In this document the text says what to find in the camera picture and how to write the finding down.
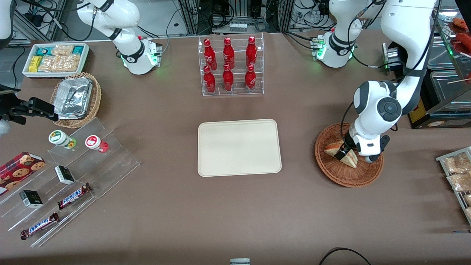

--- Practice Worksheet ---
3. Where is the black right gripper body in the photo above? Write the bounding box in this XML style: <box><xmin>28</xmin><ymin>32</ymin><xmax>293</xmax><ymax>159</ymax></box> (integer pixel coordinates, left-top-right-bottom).
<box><xmin>0</xmin><ymin>85</ymin><xmax>21</xmax><ymax>124</ymax></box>

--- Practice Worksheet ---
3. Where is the triangular sandwich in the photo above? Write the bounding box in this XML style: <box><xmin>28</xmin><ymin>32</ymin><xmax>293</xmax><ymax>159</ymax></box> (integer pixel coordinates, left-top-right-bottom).
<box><xmin>323</xmin><ymin>141</ymin><xmax>358</xmax><ymax>169</ymax></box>

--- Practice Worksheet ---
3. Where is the brown wicker basket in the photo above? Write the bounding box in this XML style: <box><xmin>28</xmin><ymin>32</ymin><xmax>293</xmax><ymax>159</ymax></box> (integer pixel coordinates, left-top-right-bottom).
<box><xmin>315</xmin><ymin>122</ymin><xmax>384</xmax><ymax>188</ymax></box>

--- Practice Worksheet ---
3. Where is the aluminium foil tray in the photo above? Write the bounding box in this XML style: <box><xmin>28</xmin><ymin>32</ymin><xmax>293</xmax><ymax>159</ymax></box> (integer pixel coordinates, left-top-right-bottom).
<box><xmin>54</xmin><ymin>77</ymin><xmax>93</xmax><ymax>120</ymax></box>

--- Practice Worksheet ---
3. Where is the light wicker basket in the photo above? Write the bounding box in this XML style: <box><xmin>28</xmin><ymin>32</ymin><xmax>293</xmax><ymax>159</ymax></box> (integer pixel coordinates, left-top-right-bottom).
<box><xmin>50</xmin><ymin>72</ymin><xmax>102</xmax><ymax>129</ymax></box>

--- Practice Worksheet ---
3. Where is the tray of packaged snacks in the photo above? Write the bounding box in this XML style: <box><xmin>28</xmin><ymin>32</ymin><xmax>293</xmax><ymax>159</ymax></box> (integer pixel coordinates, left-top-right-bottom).
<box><xmin>435</xmin><ymin>146</ymin><xmax>471</xmax><ymax>226</ymax></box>

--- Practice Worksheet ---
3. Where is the beige plastic tray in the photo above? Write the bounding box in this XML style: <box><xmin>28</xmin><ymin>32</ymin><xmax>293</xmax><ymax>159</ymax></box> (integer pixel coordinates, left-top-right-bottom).
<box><xmin>198</xmin><ymin>119</ymin><xmax>283</xmax><ymax>177</ymax></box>

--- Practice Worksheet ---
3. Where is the green label yogurt cup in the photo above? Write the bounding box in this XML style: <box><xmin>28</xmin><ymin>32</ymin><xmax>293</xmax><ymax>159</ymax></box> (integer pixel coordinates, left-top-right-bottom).
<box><xmin>48</xmin><ymin>130</ymin><xmax>77</xmax><ymax>149</ymax></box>

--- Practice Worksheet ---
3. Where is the clear bag of crackers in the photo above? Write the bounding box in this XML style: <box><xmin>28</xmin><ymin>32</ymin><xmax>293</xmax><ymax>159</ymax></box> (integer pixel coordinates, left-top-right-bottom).
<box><xmin>38</xmin><ymin>55</ymin><xmax>61</xmax><ymax>73</ymax></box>
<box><xmin>59</xmin><ymin>54</ymin><xmax>81</xmax><ymax>73</ymax></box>
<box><xmin>52</xmin><ymin>45</ymin><xmax>75</xmax><ymax>57</ymax></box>

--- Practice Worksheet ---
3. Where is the red cookie box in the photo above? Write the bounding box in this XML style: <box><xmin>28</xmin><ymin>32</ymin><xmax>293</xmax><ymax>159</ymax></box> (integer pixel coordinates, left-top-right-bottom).
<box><xmin>0</xmin><ymin>152</ymin><xmax>46</xmax><ymax>196</ymax></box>

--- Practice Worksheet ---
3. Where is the red label yogurt cup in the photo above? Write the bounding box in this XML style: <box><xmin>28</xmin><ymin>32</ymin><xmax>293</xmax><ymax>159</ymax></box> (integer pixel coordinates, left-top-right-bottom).
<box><xmin>85</xmin><ymin>135</ymin><xmax>109</xmax><ymax>153</ymax></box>

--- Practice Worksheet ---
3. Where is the white plastic bin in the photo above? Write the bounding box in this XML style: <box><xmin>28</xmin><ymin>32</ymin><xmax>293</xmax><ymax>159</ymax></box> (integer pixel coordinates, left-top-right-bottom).
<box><xmin>22</xmin><ymin>43</ymin><xmax>90</xmax><ymax>78</ymax></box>

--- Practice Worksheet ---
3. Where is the small black box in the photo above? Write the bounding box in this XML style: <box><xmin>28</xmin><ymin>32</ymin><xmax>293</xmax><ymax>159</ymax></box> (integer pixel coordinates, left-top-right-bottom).
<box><xmin>54</xmin><ymin>165</ymin><xmax>75</xmax><ymax>185</ymax></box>
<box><xmin>19</xmin><ymin>190</ymin><xmax>43</xmax><ymax>208</ymax></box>

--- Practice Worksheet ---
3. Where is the black food warmer machine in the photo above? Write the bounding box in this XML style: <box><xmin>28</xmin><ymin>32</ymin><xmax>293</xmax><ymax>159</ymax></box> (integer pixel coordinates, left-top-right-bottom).
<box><xmin>407</xmin><ymin>7</ymin><xmax>471</xmax><ymax>129</ymax></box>

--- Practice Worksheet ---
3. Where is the clear acrylic stepped display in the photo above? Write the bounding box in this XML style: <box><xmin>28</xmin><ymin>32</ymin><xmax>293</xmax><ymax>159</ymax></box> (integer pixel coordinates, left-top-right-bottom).
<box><xmin>0</xmin><ymin>117</ymin><xmax>141</xmax><ymax>248</ymax></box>

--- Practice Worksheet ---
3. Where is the grey control box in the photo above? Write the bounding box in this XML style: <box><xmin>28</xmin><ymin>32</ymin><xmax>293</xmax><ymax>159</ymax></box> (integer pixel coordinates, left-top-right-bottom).
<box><xmin>382</xmin><ymin>42</ymin><xmax>405</xmax><ymax>74</ymax></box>

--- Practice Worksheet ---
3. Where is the snickers chocolate bar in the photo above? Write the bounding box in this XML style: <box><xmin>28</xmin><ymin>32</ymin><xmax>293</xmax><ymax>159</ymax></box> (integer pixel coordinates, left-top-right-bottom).
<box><xmin>20</xmin><ymin>212</ymin><xmax>60</xmax><ymax>240</ymax></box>
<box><xmin>57</xmin><ymin>183</ymin><xmax>92</xmax><ymax>210</ymax></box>

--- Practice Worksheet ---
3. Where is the stainless steel pan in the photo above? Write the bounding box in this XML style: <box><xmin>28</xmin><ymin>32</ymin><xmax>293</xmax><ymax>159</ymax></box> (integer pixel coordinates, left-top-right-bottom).
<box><xmin>430</xmin><ymin>70</ymin><xmax>471</xmax><ymax>111</ymax></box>
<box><xmin>427</xmin><ymin>35</ymin><xmax>458</xmax><ymax>70</ymax></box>

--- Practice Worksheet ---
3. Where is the red cola bottle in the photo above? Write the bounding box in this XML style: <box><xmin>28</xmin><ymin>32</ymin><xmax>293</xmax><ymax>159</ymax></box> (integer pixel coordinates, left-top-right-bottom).
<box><xmin>203</xmin><ymin>66</ymin><xmax>216</xmax><ymax>94</ymax></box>
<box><xmin>203</xmin><ymin>38</ymin><xmax>217</xmax><ymax>71</ymax></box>
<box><xmin>223</xmin><ymin>37</ymin><xmax>235</xmax><ymax>70</ymax></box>
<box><xmin>222</xmin><ymin>64</ymin><xmax>234</xmax><ymax>92</ymax></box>
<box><xmin>245</xmin><ymin>64</ymin><xmax>256</xmax><ymax>93</ymax></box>
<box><xmin>245</xmin><ymin>36</ymin><xmax>258</xmax><ymax>69</ymax></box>

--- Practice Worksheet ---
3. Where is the clear acrylic bottle rack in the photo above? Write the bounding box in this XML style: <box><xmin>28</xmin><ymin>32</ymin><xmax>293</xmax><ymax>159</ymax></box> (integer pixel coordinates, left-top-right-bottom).
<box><xmin>198</xmin><ymin>33</ymin><xmax>265</xmax><ymax>97</ymax></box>

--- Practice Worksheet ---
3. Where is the aluminium frame rack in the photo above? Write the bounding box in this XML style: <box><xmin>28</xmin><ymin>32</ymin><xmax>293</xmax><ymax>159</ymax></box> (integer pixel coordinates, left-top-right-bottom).
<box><xmin>178</xmin><ymin>0</ymin><xmax>295</xmax><ymax>35</ymax></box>

